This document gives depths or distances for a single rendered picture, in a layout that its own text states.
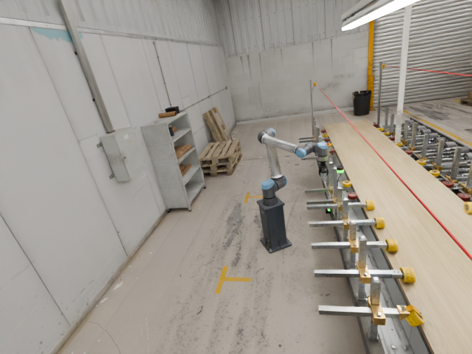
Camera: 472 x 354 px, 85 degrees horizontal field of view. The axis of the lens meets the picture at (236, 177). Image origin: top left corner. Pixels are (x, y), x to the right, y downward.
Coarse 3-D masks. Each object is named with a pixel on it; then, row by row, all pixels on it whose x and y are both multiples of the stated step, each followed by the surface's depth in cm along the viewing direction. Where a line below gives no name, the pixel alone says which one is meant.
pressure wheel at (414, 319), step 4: (412, 312) 120; (408, 316) 120; (412, 316) 119; (416, 316) 118; (420, 316) 121; (408, 320) 120; (412, 320) 119; (416, 320) 118; (420, 320) 118; (424, 320) 120; (412, 324) 120; (416, 324) 119
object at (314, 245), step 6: (312, 246) 175; (318, 246) 174; (324, 246) 173; (330, 246) 172; (336, 246) 171; (342, 246) 170; (348, 246) 169; (372, 246) 166; (378, 246) 165; (384, 246) 164
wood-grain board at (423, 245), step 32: (352, 128) 420; (352, 160) 304; (384, 192) 229; (416, 192) 221; (448, 192) 213; (416, 224) 185; (448, 224) 179; (416, 256) 158; (448, 256) 154; (416, 288) 139; (448, 288) 136; (448, 320) 121; (448, 352) 109
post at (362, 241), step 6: (360, 240) 142; (366, 240) 141; (360, 246) 143; (366, 246) 142; (360, 252) 145; (366, 252) 144; (360, 258) 147; (360, 264) 148; (360, 282) 154; (360, 288) 155; (360, 294) 158
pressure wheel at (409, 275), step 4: (400, 268) 144; (404, 268) 142; (408, 268) 142; (412, 268) 141; (404, 272) 140; (408, 272) 140; (412, 272) 139; (404, 276) 140; (408, 276) 139; (412, 276) 139; (404, 280) 140; (408, 280) 139; (412, 280) 139
